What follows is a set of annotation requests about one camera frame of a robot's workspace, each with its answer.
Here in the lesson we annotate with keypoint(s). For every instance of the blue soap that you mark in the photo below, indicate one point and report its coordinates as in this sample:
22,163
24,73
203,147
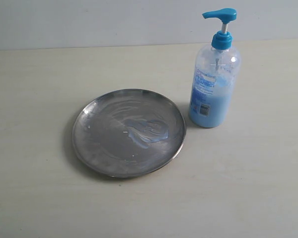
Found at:
145,132

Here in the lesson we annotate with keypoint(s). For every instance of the round steel plate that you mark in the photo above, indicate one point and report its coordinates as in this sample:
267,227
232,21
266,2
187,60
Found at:
100,138

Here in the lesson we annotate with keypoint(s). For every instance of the blue pump soap bottle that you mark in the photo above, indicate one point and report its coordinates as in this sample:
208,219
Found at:
216,69

